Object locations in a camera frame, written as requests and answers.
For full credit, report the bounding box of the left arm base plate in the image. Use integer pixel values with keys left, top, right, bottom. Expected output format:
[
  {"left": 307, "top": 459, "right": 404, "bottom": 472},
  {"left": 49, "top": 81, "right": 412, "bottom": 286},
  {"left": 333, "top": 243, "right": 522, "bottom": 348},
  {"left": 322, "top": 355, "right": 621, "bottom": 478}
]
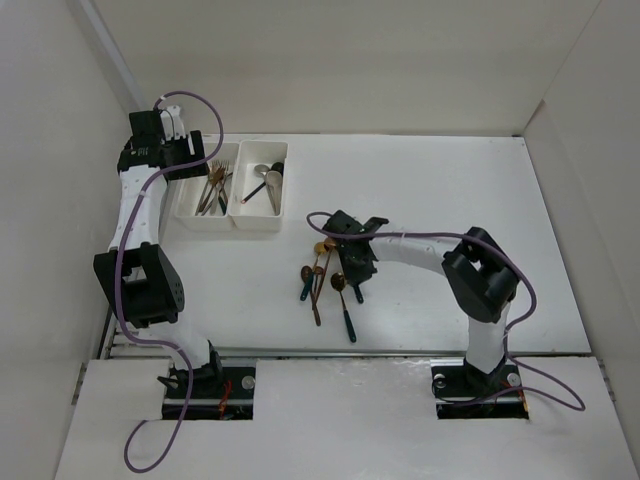
[{"left": 157, "top": 365, "right": 256, "bottom": 421}]

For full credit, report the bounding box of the gold fork green handle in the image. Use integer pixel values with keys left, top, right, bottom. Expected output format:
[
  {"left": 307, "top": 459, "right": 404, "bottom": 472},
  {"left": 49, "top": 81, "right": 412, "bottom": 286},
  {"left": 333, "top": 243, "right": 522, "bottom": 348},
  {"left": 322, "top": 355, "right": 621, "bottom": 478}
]
[{"left": 203, "top": 169, "right": 232, "bottom": 216}]

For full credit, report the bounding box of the silver fork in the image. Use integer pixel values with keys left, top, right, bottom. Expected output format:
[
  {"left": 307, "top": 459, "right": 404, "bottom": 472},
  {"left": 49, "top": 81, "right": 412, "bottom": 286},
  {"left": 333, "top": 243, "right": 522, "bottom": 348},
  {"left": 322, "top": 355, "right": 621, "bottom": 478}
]
[{"left": 195, "top": 175, "right": 213, "bottom": 215}]

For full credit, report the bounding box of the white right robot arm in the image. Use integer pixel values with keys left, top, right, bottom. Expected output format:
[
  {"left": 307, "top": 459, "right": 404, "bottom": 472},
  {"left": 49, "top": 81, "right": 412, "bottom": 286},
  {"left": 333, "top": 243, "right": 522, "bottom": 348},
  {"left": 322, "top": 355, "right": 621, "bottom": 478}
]
[{"left": 322, "top": 210, "right": 520, "bottom": 394}]

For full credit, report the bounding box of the black fork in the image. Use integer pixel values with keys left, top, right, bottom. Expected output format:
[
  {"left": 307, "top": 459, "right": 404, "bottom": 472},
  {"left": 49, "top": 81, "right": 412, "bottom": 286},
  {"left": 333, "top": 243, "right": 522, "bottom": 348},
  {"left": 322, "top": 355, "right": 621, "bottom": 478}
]
[{"left": 218, "top": 172, "right": 233, "bottom": 215}]

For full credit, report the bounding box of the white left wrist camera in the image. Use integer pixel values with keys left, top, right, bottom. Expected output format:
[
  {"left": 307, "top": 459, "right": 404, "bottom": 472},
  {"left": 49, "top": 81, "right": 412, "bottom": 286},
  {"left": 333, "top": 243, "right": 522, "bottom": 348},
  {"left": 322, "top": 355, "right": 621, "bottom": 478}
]
[{"left": 160, "top": 105, "right": 186, "bottom": 141}]

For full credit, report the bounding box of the copper spoon green handle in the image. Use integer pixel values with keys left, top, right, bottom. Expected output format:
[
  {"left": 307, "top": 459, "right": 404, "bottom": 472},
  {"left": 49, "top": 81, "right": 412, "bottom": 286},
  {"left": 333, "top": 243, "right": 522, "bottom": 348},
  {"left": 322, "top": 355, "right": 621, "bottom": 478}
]
[{"left": 299, "top": 265, "right": 314, "bottom": 301}]

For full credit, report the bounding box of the white utensil tray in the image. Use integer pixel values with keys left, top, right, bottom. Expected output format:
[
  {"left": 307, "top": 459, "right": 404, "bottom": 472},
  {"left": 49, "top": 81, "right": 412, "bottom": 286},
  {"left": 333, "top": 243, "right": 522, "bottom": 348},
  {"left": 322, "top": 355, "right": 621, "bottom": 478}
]
[
  {"left": 173, "top": 143, "right": 239, "bottom": 232},
  {"left": 228, "top": 140, "right": 288, "bottom": 232}
]

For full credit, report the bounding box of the cream white spoon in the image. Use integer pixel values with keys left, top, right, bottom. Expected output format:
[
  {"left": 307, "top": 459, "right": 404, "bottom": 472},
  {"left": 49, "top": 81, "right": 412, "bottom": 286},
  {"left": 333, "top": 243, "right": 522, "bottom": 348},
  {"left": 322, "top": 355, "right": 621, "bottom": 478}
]
[{"left": 265, "top": 170, "right": 283, "bottom": 215}]

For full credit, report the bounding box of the black round spoon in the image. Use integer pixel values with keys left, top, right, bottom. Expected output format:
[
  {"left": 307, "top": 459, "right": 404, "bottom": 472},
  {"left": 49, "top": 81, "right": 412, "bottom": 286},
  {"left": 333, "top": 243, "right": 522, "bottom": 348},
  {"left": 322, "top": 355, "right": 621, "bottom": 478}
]
[{"left": 241, "top": 162, "right": 284, "bottom": 204}]

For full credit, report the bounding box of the white left utensil tray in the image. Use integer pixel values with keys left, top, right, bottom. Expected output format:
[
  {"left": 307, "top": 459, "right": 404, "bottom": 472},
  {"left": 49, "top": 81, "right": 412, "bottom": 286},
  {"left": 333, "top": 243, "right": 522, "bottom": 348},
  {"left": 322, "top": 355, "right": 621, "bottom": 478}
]
[{"left": 173, "top": 143, "right": 239, "bottom": 232}]

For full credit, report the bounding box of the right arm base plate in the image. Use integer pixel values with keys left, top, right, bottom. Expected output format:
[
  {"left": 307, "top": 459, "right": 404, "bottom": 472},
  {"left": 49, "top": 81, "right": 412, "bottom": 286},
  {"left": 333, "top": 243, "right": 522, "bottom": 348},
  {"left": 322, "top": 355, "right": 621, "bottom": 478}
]
[{"left": 431, "top": 362, "right": 529, "bottom": 420}]

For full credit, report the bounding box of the white right utensil tray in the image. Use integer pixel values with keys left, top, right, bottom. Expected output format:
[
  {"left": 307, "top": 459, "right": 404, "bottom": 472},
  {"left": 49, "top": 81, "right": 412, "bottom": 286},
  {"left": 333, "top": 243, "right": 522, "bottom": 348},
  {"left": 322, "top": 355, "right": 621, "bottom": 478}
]
[{"left": 228, "top": 140, "right": 288, "bottom": 232}]

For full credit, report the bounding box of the aluminium rail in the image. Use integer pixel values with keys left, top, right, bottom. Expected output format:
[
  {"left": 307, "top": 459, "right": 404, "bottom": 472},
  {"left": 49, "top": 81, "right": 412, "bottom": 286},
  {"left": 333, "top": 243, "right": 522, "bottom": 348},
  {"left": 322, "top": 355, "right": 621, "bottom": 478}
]
[{"left": 99, "top": 344, "right": 596, "bottom": 361}]

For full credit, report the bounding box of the gold spoon green handle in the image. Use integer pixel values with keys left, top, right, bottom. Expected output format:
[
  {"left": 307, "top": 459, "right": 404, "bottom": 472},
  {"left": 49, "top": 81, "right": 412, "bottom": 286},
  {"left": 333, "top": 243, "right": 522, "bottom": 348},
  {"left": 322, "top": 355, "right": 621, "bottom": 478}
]
[{"left": 330, "top": 272, "right": 357, "bottom": 343}]

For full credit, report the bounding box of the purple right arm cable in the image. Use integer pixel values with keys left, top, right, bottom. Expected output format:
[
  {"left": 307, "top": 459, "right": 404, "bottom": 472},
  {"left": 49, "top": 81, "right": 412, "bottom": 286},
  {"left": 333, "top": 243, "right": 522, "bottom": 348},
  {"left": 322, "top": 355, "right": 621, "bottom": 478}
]
[{"left": 305, "top": 211, "right": 587, "bottom": 414}]

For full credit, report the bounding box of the silver spoon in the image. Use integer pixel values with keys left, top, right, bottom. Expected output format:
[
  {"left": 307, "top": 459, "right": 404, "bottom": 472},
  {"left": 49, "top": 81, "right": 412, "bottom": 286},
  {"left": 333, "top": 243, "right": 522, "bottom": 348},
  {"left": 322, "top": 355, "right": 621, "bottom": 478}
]
[{"left": 254, "top": 164, "right": 271, "bottom": 182}]

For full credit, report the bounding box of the copper fork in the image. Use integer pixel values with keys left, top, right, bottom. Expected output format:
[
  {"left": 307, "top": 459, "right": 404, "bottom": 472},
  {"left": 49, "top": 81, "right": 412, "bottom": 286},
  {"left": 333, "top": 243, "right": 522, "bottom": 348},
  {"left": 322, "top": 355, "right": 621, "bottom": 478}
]
[{"left": 195, "top": 161, "right": 226, "bottom": 214}]

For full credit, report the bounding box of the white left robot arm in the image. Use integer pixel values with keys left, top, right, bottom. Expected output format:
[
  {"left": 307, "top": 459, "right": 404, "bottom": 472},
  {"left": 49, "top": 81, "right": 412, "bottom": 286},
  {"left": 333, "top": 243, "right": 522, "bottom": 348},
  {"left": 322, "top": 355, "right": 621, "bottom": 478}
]
[{"left": 93, "top": 108, "right": 224, "bottom": 397}]

